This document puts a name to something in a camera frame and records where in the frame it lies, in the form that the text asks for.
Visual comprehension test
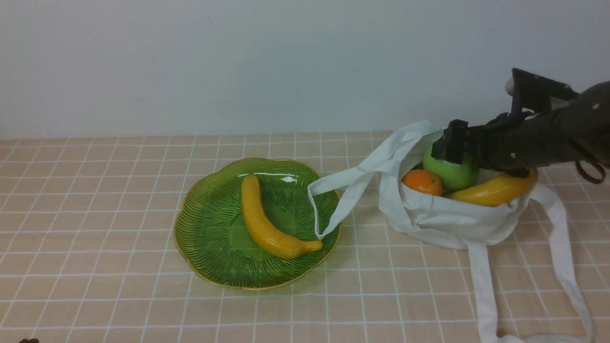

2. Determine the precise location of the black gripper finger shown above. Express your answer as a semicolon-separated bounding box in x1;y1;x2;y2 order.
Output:
431;120;472;165

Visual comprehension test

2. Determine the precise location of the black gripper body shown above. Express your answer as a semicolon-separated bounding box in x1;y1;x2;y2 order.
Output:
470;82;610;172

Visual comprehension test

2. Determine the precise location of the green apple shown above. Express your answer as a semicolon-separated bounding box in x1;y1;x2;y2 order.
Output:
422;146;480;192

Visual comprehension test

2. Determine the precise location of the white cloth tote bag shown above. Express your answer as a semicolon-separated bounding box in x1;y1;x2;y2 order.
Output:
307;120;596;343

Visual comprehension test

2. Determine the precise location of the yellow banana in bag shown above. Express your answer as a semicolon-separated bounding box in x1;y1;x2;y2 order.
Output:
447;169;539;208

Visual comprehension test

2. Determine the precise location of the small orange fruit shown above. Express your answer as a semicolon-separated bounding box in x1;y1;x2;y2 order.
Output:
401;169;444;197

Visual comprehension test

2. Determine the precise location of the yellow banana on plate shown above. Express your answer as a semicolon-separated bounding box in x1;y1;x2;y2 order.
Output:
241;174;323;259

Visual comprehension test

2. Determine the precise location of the green glass leaf plate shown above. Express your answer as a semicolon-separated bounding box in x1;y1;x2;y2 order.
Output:
173;158;341;291

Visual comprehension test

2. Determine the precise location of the dark object at bottom edge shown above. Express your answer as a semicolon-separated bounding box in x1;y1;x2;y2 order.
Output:
18;338;40;343

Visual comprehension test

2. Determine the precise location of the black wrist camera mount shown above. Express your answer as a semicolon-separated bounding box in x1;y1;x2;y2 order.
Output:
505;68;579;115

